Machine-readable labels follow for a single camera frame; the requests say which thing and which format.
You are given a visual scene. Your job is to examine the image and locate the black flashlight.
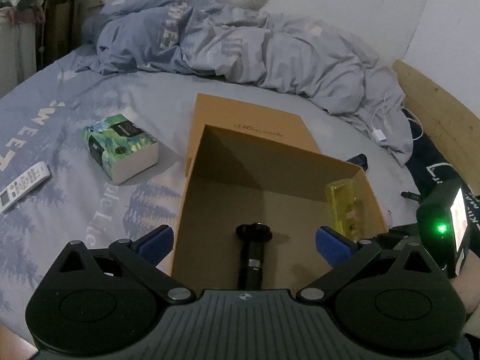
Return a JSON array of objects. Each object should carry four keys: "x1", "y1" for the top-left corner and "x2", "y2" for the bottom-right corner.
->
[{"x1": 235, "y1": 223, "x2": 272, "y2": 291}]

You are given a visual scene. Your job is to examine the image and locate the brown cardboard box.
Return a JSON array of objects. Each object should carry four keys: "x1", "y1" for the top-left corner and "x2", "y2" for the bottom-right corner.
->
[{"x1": 172, "y1": 126, "x2": 386, "y2": 292}]

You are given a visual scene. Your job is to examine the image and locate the brown cardboard box lid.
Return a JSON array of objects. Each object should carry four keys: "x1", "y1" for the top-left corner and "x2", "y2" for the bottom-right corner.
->
[{"x1": 185, "y1": 94, "x2": 320, "y2": 171}]

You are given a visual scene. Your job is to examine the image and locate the pink small object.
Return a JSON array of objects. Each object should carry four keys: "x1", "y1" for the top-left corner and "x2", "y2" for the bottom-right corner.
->
[{"x1": 385, "y1": 210, "x2": 393, "y2": 227}]

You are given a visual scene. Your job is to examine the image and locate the dark printed garment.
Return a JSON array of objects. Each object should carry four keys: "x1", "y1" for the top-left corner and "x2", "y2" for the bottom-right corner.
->
[{"x1": 403, "y1": 108, "x2": 480, "y2": 203}]

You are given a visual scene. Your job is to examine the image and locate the wooden headboard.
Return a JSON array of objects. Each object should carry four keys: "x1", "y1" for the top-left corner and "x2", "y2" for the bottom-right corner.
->
[{"x1": 392, "y1": 60, "x2": 480, "y2": 195}]

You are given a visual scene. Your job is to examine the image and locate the green tissue pack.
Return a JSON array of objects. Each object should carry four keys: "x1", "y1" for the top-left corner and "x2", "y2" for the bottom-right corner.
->
[{"x1": 82, "y1": 114, "x2": 160, "y2": 185}]

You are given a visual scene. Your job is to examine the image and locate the blue printed bed sheet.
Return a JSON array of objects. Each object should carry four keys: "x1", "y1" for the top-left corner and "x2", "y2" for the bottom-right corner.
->
[{"x1": 1, "y1": 47, "x2": 415, "y2": 340}]

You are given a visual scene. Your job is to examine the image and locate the white remote control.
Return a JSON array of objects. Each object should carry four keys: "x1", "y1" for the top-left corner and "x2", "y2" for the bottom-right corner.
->
[{"x1": 1, "y1": 161, "x2": 50, "y2": 214}]

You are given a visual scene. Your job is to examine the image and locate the blue-grey crumpled duvet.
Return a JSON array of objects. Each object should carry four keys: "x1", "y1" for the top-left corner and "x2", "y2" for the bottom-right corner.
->
[{"x1": 79, "y1": 0, "x2": 413, "y2": 165}]

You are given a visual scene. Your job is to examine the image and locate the black metal clothes rack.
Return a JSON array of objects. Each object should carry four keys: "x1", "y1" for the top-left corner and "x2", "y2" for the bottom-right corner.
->
[{"x1": 35, "y1": 0, "x2": 79, "y2": 71}]

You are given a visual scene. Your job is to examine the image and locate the white charger with cable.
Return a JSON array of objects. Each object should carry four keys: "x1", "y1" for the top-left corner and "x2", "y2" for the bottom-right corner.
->
[{"x1": 370, "y1": 93, "x2": 425, "y2": 142}]

